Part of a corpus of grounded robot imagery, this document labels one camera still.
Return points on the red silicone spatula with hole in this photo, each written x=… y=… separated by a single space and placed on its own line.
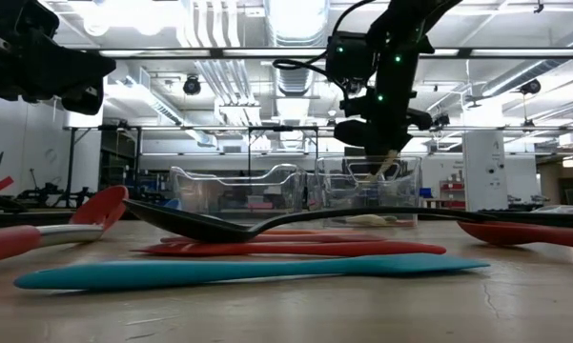
x=291 y=248

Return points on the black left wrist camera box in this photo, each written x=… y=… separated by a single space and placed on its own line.
x=14 y=19

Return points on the small orange white spatula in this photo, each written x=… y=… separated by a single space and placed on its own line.
x=405 y=222

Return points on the teal silicone spatula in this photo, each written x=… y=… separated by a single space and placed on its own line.
x=171 y=274

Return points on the clear plastic bin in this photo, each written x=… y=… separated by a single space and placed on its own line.
x=238 y=190
x=400 y=190

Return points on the dark shelving unit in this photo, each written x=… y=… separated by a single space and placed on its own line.
x=119 y=167

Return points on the black background equipment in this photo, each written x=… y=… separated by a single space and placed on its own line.
x=52 y=195

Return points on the black overhead frame bar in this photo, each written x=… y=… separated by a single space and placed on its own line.
x=200 y=53

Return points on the white pillar with signs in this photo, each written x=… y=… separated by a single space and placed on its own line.
x=485 y=171

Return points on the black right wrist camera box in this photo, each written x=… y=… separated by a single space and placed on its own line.
x=350 y=57

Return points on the black vertical post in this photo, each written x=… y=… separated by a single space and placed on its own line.
x=71 y=167

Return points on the blue crates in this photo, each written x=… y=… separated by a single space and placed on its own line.
x=152 y=190

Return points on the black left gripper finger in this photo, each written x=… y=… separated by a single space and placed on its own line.
x=83 y=101
x=67 y=71

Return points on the lit wall light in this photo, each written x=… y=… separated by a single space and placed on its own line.
x=572 y=162

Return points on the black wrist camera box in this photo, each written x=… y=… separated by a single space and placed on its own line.
x=14 y=19
x=350 y=57

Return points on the red parts shelf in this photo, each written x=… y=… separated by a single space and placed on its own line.
x=452 y=193

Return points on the black ceiling spotlight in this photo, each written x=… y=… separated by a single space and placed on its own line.
x=531 y=86
x=442 y=121
x=191 y=86

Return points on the red silicone spoon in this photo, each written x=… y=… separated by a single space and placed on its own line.
x=529 y=236

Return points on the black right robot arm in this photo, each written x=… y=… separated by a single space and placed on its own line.
x=400 y=28

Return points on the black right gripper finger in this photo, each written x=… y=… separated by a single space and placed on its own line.
x=395 y=143
x=362 y=135

